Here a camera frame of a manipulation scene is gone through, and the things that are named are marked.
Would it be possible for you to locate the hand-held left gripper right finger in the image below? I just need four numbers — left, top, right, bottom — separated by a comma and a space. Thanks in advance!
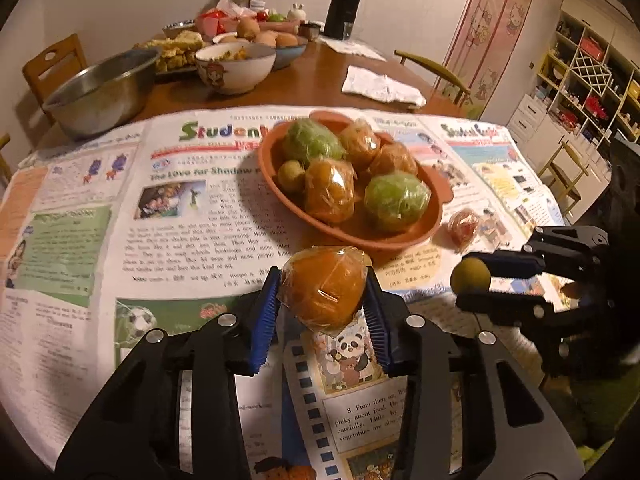
361, 264, 586, 480

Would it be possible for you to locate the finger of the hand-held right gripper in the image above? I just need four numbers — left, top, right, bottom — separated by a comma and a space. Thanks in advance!
455, 292, 582, 332
487, 226, 609, 280

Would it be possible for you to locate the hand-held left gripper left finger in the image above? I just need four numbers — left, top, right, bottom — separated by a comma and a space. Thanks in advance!
55, 266, 283, 480

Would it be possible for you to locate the small green lime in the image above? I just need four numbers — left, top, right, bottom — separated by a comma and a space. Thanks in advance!
276, 160, 307, 195
450, 256, 492, 295

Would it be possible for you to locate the orange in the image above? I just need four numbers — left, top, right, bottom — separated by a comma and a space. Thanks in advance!
339, 119, 382, 171
276, 245, 373, 333
369, 141, 420, 178
304, 157, 358, 226

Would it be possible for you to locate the terracotta plate with ears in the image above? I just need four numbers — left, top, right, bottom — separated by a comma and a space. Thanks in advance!
259, 110, 455, 252

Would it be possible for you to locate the wrapped red fruit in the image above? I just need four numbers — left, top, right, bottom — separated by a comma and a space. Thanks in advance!
446, 209, 482, 251

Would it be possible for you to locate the newspaper with film-strip border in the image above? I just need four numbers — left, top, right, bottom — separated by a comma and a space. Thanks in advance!
235, 245, 566, 480

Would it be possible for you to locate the newspaper with balloons picture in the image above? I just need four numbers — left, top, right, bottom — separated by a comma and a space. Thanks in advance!
370, 112, 568, 241

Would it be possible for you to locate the chair with curved olive backrest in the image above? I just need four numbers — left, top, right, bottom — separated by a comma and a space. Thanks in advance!
394, 49, 473, 107
0, 132, 13, 188
537, 139, 607, 211

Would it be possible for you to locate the wrapped green fruit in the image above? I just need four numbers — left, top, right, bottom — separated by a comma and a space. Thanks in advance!
364, 171, 432, 233
281, 117, 347, 166

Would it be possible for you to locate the green cloth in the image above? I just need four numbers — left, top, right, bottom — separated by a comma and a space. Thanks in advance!
537, 375, 631, 471

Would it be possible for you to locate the newspaper with shadow photo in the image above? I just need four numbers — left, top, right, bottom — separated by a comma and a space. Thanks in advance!
0, 106, 391, 466

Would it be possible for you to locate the white shelf unit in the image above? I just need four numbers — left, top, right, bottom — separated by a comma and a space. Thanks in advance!
507, 0, 640, 201

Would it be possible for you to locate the crumpled white napkin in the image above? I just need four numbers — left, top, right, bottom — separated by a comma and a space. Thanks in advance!
341, 65, 427, 109

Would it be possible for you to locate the pink cartoon door curtain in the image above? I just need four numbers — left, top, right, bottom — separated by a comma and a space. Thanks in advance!
432, 0, 541, 121

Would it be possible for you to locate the white ceramic bowl with food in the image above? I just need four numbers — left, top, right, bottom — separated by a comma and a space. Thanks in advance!
194, 42, 277, 96

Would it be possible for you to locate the blue ceramic bowl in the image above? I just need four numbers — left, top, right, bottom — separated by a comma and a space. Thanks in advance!
212, 32, 309, 71

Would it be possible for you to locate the flat white napkin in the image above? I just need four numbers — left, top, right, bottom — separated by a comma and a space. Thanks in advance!
318, 34, 388, 62

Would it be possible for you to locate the stainless steel bowl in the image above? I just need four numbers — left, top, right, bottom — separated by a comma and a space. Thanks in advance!
42, 49, 163, 141

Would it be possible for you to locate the plate of fried flatbread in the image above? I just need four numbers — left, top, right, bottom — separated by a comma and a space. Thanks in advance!
132, 30, 206, 77

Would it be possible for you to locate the pile of brown eggs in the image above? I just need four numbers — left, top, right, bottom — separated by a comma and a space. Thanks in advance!
219, 16, 299, 47

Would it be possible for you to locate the pink plastic basket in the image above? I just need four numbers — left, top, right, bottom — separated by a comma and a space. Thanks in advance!
195, 7, 301, 36

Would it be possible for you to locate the small patterned bowl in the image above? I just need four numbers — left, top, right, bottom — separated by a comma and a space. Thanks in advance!
162, 20, 197, 40

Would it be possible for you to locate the black thermos bottle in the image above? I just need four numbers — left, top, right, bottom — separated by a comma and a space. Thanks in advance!
324, 0, 364, 38

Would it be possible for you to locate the wooden chair with handle hole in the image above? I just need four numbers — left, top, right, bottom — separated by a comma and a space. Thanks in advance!
21, 34, 88, 126

